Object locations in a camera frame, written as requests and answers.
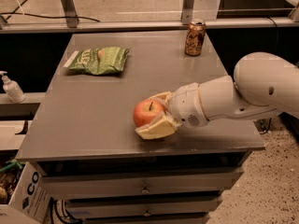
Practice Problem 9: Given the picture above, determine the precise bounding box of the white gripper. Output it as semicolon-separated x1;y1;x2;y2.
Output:
135;83;208;140

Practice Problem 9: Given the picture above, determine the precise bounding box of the red apple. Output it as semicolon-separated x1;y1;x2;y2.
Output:
133;99;165;127

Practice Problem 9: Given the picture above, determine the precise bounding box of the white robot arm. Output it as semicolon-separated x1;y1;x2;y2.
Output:
135;52;299;140

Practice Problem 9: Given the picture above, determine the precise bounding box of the green jalapeno chip bag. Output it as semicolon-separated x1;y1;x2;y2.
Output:
64;47;130;76

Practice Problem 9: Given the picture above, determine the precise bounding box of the grey drawer cabinet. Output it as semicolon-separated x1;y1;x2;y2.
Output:
17;31;263;224

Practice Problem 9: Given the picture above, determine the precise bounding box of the brown soda can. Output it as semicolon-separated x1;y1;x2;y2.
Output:
185;20;206;56

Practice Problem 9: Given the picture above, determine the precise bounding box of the white pump bottle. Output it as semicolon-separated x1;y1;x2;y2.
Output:
0;71;25;103

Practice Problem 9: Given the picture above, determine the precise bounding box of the white cardboard box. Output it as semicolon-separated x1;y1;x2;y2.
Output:
0;162;50;224

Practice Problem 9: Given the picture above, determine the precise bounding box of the black cable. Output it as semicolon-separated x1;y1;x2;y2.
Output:
0;12;101;23

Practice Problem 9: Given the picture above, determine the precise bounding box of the metal railing frame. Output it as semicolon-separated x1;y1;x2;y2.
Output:
0;0;299;33

